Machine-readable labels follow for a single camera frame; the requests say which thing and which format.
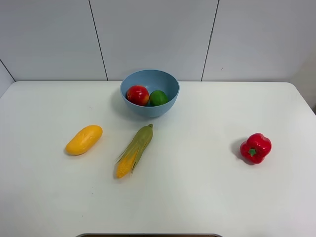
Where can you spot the green lime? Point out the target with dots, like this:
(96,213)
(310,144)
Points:
(158,98)

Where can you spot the red pomegranate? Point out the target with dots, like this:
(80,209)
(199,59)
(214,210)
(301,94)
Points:
(138,95)

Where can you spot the yellow mango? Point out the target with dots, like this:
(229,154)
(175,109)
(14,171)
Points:
(84,140)

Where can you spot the blue plastic bowl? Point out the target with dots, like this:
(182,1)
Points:
(152,80)

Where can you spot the corn cob with husk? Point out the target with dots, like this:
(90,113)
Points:
(132,154)

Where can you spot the red bell pepper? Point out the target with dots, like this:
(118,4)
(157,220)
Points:
(255,148)

